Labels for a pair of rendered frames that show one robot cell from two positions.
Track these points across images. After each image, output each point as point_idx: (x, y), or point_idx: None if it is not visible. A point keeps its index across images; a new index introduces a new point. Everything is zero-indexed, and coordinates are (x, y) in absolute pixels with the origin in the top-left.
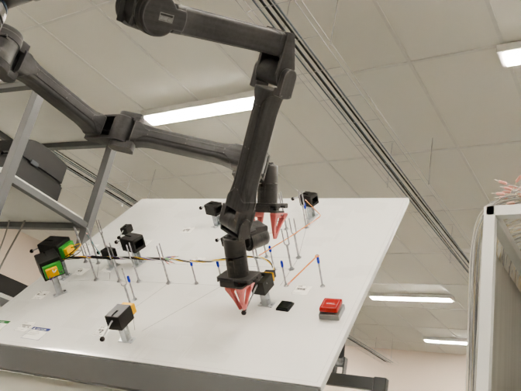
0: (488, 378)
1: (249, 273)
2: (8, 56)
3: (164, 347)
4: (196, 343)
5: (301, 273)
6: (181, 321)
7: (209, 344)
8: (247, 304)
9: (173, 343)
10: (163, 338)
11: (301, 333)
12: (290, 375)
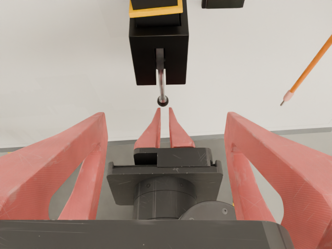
0: None
1: (193, 184)
2: None
3: (54, 126)
4: (96, 112)
5: None
6: (2, 83)
7: (122, 110)
8: (173, 112)
9: (56, 118)
10: (26, 115)
11: (294, 58)
12: (286, 123)
